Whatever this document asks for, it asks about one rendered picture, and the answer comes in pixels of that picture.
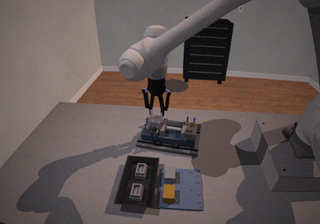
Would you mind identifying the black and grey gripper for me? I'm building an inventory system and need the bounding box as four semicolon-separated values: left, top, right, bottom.
142;78;172;123

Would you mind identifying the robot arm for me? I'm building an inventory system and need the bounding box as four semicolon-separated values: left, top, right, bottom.
118;0;320;170

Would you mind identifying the orange-yellow block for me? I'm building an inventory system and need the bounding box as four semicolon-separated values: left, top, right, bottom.
162;184;175;204

